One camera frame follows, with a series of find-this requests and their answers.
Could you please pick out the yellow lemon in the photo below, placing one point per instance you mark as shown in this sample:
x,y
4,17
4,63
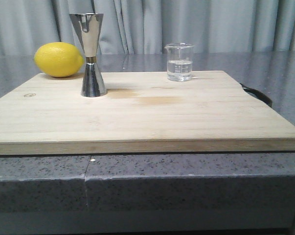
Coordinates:
x,y
58,59

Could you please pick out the grey curtain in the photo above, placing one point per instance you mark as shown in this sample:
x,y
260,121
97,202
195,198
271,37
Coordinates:
x,y
146,26

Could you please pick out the steel double jigger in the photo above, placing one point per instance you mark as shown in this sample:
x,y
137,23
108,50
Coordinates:
x,y
88,27

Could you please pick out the small glass beaker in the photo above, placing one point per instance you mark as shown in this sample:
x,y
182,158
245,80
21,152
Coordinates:
x,y
179,61

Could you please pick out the wooden cutting board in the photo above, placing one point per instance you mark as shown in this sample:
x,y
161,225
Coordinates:
x,y
141,112

